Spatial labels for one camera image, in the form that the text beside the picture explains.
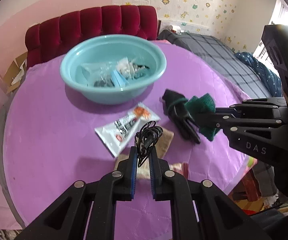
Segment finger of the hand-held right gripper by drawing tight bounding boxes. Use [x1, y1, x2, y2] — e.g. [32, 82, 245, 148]
[215, 96, 288, 117]
[196, 113, 283, 132]

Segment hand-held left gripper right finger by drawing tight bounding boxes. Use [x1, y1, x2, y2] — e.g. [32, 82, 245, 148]
[149, 149, 272, 240]

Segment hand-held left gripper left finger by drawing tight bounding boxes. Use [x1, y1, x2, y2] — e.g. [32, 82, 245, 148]
[14, 146, 137, 240]

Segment brown snack wrapper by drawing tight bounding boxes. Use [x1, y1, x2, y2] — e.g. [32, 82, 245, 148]
[113, 155, 190, 180]

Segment black elastic cords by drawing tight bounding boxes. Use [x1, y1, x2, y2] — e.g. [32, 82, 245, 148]
[134, 121, 164, 168]

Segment white snack packet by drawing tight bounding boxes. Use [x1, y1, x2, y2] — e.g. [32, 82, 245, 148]
[94, 102, 161, 158]

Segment green scouring pad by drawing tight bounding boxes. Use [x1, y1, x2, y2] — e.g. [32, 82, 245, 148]
[186, 93, 220, 142]

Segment black gloves bundle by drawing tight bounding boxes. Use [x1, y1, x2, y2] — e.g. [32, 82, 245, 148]
[162, 89, 201, 144]

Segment teal plastic basin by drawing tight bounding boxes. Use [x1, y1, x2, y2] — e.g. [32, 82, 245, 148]
[60, 35, 167, 105]

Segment blue face mask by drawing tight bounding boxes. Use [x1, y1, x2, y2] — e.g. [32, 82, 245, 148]
[110, 69, 131, 88]

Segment white plastic bag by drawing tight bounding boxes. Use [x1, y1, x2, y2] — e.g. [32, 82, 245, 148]
[116, 57, 139, 77]

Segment clear zip bag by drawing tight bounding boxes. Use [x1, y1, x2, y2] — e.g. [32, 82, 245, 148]
[80, 61, 117, 88]

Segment blue starry cloth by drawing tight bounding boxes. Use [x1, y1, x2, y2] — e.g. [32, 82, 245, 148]
[234, 52, 283, 98]

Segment pink floral cloth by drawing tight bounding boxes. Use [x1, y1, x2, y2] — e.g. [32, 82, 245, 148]
[244, 156, 258, 173]

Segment grey plaid bedding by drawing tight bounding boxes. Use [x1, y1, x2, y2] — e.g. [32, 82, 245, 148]
[158, 29, 284, 100]

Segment red velvet sofa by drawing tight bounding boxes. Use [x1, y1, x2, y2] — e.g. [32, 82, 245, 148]
[25, 5, 159, 68]

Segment cardboard box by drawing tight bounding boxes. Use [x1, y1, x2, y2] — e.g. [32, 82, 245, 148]
[4, 51, 28, 94]

